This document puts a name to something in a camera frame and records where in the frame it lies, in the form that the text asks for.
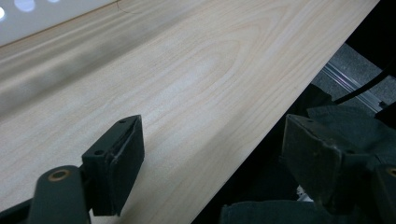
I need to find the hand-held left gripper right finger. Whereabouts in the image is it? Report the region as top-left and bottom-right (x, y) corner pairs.
(280, 113), (375, 217)

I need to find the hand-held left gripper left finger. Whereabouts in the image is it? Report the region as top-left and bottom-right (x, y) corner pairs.
(81, 114), (146, 217)

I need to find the white board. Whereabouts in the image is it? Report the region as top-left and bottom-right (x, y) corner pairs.
(0, 0), (119, 48)

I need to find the aluminium rail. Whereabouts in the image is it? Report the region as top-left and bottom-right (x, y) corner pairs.
(319, 61), (389, 110)

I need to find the black cable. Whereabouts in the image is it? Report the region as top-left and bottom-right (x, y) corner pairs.
(333, 61), (396, 105)

